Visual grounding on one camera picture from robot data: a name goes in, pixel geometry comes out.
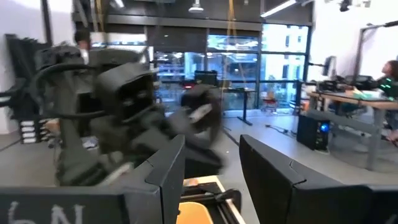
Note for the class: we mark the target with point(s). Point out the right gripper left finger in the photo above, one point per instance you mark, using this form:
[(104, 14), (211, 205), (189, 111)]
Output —
[(93, 205)]

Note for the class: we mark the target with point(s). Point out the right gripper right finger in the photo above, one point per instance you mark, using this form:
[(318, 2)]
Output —
[(295, 202)]

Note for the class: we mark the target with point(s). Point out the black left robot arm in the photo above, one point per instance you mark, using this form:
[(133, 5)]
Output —
[(199, 124)]

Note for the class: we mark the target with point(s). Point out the black computer tower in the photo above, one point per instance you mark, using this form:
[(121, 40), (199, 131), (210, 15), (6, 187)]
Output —
[(312, 132)]

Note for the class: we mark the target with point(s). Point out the yellow plastic bin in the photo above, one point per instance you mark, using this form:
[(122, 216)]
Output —
[(192, 214)]

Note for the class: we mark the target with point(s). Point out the red chair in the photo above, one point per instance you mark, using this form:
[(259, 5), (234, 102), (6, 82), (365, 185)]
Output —
[(269, 102)]

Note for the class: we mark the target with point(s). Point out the person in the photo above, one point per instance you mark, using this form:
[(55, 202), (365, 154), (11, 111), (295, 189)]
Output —
[(391, 74), (82, 40)]

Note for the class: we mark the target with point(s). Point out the small black desk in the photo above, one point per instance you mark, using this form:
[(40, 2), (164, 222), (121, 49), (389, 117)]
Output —
[(244, 102)]

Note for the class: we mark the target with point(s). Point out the black stacked equipment rack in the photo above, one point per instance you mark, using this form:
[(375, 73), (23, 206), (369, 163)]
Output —
[(18, 62)]

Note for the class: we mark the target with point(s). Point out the wooden top grey desk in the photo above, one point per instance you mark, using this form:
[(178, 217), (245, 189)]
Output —
[(357, 99)]

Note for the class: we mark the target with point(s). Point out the black monitor on stand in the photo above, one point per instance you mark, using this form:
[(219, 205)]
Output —
[(205, 77)]

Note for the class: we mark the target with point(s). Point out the computer monitor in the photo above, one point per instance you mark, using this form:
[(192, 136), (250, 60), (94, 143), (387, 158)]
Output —
[(329, 65)]

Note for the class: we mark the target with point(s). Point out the white pendant lamp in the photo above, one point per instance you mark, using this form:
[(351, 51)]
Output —
[(196, 8)]

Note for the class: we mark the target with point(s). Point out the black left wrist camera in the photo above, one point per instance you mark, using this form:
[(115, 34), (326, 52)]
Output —
[(124, 90)]

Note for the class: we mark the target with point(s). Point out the black rounded bracket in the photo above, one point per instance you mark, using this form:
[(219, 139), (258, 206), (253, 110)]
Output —
[(228, 196)]

